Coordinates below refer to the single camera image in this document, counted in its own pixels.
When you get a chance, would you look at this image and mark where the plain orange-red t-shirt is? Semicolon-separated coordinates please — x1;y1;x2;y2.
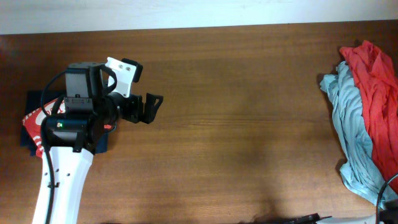
340;40;397;180

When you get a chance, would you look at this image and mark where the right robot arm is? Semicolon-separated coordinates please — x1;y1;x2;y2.
272;200;397;224

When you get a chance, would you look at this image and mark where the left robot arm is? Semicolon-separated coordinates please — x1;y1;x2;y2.
33;57;164;223

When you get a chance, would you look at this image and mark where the folded navy blue garment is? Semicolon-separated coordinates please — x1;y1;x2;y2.
20;90;108;157

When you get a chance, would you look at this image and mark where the folded red soccer shirt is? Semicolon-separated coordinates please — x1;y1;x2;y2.
20;96;109;158

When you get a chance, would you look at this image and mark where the light blue crumpled shirt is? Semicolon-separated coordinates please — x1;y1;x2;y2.
319;61;386;205

